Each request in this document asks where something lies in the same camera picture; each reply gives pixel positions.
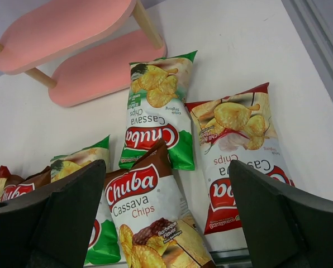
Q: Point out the green Chuba chips bag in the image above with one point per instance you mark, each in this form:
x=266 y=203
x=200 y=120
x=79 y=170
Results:
x=156 y=110
x=103 y=246

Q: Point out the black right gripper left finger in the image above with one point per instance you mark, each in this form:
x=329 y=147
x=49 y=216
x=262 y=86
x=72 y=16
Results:
x=51 y=226

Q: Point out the aluminium mounting rail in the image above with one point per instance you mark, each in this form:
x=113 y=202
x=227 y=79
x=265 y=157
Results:
x=232 y=258

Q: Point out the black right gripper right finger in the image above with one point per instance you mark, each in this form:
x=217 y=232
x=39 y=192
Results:
x=283 y=225

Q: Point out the brown Chuba barbeque chips bag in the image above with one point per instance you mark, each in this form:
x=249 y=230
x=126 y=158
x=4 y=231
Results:
x=154 y=224

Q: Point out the pink three-tier wooden shelf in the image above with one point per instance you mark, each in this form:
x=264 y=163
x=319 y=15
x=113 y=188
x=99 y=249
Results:
x=80 y=50

